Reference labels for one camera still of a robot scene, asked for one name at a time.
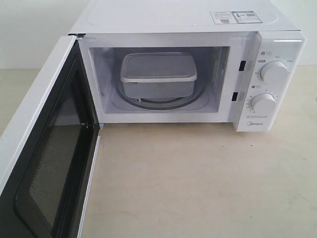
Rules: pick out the white lidded plastic container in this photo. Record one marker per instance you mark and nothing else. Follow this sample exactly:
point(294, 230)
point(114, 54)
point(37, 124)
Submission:
point(158, 75)

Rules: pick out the white microwave door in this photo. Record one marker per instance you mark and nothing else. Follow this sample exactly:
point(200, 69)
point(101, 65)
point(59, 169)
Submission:
point(48, 151)

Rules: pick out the glass microwave turntable plate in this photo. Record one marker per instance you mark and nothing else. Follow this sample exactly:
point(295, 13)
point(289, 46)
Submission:
point(165, 104)

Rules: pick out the white microwave oven body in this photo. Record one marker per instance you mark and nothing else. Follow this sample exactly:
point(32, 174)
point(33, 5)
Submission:
point(228, 57)

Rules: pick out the lower white control knob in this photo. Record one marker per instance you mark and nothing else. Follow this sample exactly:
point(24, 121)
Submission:
point(263, 103)

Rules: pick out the white control knob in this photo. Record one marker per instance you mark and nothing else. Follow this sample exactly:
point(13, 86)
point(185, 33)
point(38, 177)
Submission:
point(263, 103)
point(274, 71)

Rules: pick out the white warning label sticker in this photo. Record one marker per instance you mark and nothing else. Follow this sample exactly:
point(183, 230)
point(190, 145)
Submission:
point(223, 17)

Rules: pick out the upper white control knob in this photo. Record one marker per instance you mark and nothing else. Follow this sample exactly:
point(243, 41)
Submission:
point(274, 71)

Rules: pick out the blue energy label sticker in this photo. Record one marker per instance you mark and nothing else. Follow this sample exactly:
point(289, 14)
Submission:
point(246, 17)

